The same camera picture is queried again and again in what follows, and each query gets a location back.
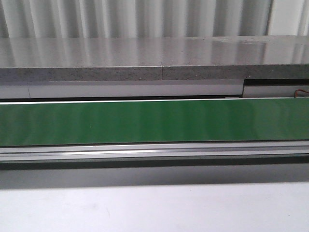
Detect white panel under slab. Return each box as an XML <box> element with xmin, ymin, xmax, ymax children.
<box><xmin>0</xmin><ymin>79</ymin><xmax>309</xmax><ymax>99</ymax></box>

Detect grey stone slab shelf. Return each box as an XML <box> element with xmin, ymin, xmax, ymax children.
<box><xmin>0</xmin><ymin>36</ymin><xmax>309</xmax><ymax>83</ymax></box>

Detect green conveyor belt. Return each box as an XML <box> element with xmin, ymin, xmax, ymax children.
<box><xmin>0</xmin><ymin>98</ymin><xmax>309</xmax><ymax>146</ymax></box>

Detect white pleated curtain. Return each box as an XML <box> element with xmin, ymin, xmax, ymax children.
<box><xmin>0</xmin><ymin>0</ymin><xmax>309</xmax><ymax>38</ymax></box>

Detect aluminium conveyor front rail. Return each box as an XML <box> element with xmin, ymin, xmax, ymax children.
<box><xmin>0</xmin><ymin>140</ymin><xmax>309</xmax><ymax>170</ymax></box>

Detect red wire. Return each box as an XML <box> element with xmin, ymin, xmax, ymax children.
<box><xmin>293</xmin><ymin>89</ymin><xmax>309</xmax><ymax>99</ymax></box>

